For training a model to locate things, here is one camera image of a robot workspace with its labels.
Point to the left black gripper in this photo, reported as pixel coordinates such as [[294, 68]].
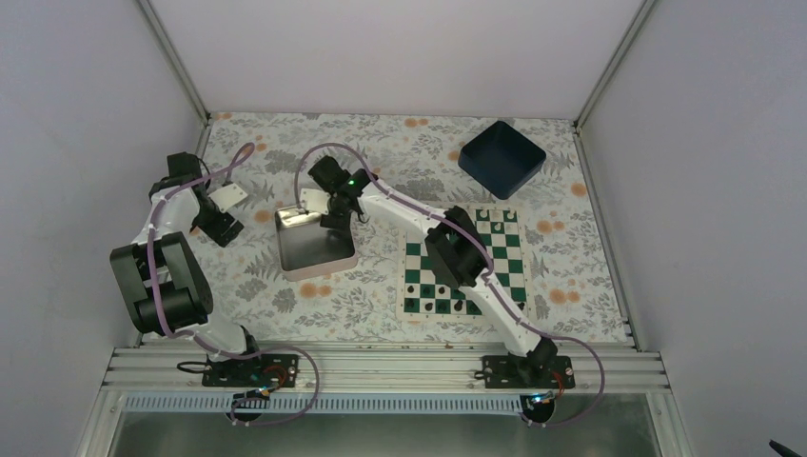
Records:
[[214, 230]]

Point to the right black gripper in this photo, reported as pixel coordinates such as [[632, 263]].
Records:
[[341, 223]]

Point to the metal tin of chess pieces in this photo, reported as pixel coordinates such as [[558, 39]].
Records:
[[307, 249]]

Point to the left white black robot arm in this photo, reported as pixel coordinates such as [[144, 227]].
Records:
[[163, 286]]

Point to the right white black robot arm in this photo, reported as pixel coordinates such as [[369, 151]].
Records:
[[458, 257]]

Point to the green white chess board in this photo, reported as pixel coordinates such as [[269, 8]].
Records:
[[422, 299]]

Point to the dark blue square bin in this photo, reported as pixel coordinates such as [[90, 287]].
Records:
[[501, 159]]

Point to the floral patterned table mat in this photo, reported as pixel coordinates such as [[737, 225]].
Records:
[[568, 287]]

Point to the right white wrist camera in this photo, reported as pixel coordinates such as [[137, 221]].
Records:
[[314, 200]]

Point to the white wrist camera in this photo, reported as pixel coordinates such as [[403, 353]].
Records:
[[227, 197], [314, 200]]

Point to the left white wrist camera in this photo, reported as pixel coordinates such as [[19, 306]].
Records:
[[227, 197]]

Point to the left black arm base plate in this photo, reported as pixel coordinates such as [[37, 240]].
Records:
[[266, 371]]

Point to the aluminium front rail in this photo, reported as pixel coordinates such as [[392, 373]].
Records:
[[393, 368]]

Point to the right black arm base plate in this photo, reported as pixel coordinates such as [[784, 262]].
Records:
[[504, 372]]

